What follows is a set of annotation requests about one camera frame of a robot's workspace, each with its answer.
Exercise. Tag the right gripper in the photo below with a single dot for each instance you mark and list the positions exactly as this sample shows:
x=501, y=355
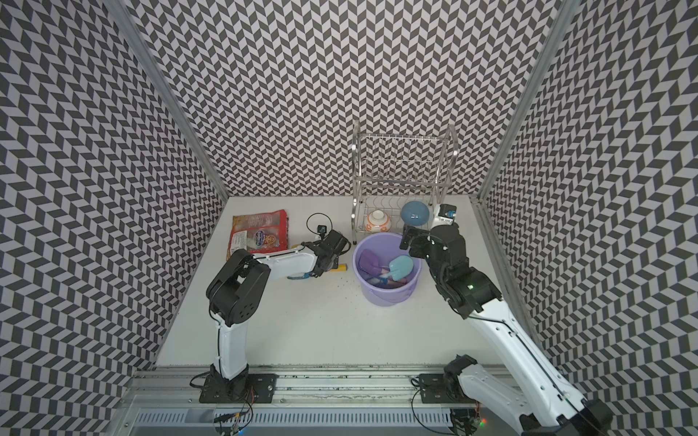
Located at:
x=421, y=236

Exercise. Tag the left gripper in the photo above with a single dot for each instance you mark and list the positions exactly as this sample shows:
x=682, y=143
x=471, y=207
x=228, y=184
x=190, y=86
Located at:
x=336, y=262

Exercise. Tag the light blue plastic shovel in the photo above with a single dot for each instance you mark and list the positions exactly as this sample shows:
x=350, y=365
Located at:
x=399, y=268

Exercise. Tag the blue trowel wooden handle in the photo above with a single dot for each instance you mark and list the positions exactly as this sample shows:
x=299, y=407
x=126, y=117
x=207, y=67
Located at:
x=385, y=283

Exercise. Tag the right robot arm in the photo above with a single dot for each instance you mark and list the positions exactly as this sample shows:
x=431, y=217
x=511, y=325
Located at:
x=544, y=403

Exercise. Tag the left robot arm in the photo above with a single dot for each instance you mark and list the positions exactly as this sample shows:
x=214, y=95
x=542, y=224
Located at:
x=236, y=292

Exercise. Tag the blue ceramic bowl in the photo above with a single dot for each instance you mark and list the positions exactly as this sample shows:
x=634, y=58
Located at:
x=415, y=213

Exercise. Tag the red white patterned bowl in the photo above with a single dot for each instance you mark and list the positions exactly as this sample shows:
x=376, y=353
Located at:
x=378, y=221

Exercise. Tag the purple plastic bucket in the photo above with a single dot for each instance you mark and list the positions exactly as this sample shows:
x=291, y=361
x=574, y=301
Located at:
x=387, y=247

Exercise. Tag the red candy bag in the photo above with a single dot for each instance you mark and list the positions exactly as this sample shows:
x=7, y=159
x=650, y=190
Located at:
x=265, y=233

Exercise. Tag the metal dish rack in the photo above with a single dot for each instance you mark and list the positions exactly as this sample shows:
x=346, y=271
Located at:
x=391, y=170

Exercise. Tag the blue fork yellow handle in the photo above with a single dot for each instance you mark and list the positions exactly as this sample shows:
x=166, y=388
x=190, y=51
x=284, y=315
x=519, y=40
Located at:
x=299, y=277

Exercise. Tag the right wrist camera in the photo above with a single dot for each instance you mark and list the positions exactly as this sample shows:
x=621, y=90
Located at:
x=444, y=214

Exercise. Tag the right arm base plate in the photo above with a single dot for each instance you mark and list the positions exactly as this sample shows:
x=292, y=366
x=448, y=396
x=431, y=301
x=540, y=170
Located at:
x=440, y=389

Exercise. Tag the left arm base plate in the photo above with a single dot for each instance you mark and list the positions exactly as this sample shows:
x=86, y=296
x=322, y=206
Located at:
x=245, y=388

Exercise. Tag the aluminium front rail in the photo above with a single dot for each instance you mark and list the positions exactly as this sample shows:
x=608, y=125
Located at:
x=297, y=386

